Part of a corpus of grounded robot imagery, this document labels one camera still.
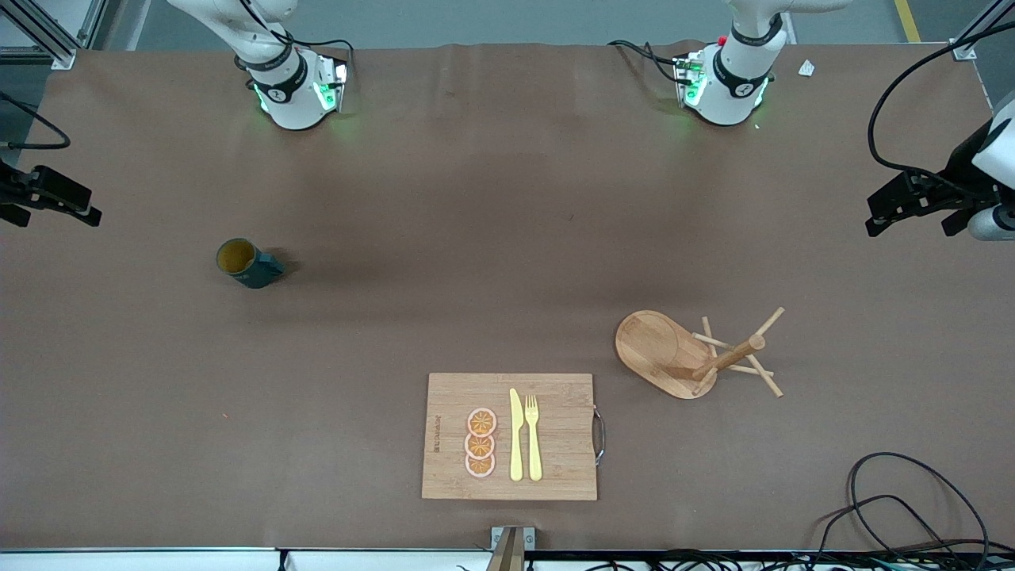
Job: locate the aluminium frame post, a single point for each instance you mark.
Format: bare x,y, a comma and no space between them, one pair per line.
47,36
971,44

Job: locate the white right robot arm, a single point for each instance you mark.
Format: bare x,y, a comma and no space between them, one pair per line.
289,103

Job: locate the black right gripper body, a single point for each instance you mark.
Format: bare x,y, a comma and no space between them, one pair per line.
9,190

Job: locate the bamboo cutting board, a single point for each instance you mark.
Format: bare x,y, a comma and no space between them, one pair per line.
563,444

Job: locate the metal table edge bracket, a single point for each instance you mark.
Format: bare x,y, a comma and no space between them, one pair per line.
511,547

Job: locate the yellow plastic knife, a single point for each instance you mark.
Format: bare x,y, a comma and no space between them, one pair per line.
516,444

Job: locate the toy orange slice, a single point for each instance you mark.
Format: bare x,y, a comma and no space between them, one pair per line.
481,422

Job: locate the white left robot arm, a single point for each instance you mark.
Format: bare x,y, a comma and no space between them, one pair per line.
737,79

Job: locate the yellow plastic fork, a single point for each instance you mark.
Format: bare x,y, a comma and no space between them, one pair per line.
534,452

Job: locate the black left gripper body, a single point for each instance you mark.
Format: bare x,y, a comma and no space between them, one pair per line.
958,170

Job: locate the wooden mug tree rack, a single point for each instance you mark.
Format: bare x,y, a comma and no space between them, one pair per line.
650,349

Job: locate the white paper scrap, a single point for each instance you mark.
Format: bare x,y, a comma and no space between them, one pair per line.
806,68

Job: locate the dark teal ribbed mug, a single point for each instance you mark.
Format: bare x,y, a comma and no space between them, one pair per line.
254,274

